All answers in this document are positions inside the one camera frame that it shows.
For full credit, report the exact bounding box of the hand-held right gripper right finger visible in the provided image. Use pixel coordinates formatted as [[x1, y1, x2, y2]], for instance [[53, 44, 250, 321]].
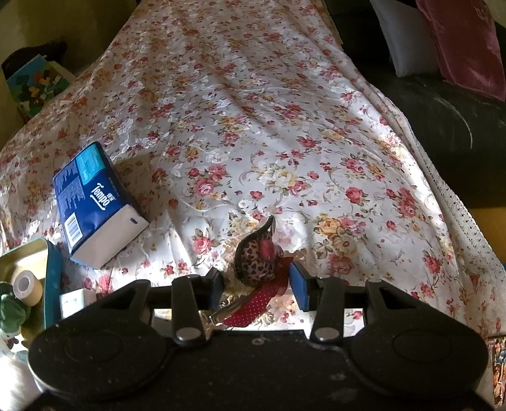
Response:
[[288, 261, 417, 343]]

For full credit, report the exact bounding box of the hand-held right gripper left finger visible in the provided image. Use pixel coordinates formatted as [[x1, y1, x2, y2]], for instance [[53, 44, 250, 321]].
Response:
[[95, 267, 224, 345]]

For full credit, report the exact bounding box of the leopard and red hair bow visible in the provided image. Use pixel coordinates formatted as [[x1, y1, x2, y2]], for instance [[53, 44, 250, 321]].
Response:
[[209, 215, 295, 328]]

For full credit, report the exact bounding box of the gold and teal tin tray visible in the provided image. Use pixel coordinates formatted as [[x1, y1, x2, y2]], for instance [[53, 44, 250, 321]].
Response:
[[0, 238, 64, 341]]

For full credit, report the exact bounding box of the white and green plush toy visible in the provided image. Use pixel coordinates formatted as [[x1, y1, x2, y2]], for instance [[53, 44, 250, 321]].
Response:
[[0, 281, 33, 337]]

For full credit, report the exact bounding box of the small white box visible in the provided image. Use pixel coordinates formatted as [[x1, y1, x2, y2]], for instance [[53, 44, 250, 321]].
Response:
[[59, 289, 98, 319]]

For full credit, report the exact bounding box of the blue tissue pack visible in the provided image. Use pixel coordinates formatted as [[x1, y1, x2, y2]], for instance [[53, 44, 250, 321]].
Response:
[[52, 141, 150, 269]]

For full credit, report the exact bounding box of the floral tablecloth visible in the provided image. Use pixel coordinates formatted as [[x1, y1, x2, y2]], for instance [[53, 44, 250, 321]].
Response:
[[0, 0, 505, 341]]

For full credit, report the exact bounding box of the white lace cloth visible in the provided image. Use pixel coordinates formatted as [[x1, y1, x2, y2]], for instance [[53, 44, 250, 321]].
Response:
[[389, 91, 504, 273]]

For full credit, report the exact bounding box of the beige tape roll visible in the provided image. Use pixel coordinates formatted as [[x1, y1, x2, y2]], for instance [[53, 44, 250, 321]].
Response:
[[10, 271, 44, 306]]

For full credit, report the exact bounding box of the black sofa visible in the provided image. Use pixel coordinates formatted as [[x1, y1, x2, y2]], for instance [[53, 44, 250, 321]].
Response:
[[324, 0, 506, 210]]

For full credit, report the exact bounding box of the light blue cloth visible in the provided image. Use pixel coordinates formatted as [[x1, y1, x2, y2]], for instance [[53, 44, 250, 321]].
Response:
[[0, 336, 42, 402]]

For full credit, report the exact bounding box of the colourful picture book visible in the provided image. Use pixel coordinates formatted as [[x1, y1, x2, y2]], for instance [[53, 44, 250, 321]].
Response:
[[6, 54, 77, 120]]

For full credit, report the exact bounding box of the white pillow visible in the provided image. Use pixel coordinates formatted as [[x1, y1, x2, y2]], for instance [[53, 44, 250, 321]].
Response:
[[369, 0, 442, 78]]

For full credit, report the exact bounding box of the maroon pillow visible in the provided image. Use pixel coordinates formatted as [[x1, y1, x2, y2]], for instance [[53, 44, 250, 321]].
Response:
[[415, 0, 506, 102]]

